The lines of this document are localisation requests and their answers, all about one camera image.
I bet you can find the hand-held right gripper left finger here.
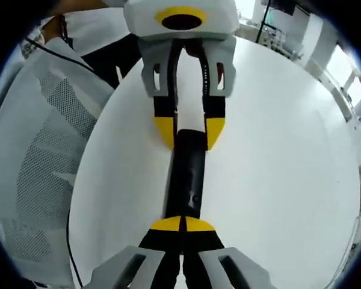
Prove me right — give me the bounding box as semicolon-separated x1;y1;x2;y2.
90;216;183;289

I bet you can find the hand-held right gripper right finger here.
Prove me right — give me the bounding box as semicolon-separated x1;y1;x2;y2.
182;216;279;289

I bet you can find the black remote control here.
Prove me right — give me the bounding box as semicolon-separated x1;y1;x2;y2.
163;128;207;220

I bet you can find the person's white shirt torso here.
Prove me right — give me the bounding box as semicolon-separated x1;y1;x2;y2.
63;5;139;58

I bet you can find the black stand pole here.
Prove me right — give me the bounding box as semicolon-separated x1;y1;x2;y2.
255;0;273;46

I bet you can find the white mesh chair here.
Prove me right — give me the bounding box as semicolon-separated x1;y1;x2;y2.
0;39;116;287

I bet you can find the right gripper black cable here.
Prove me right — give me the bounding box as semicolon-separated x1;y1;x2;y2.
65;207;85;288

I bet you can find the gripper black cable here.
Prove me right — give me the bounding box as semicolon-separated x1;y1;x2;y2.
65;207;85;288
25;37;96;73

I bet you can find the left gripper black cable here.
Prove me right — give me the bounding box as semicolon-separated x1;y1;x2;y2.
25;37;96;73

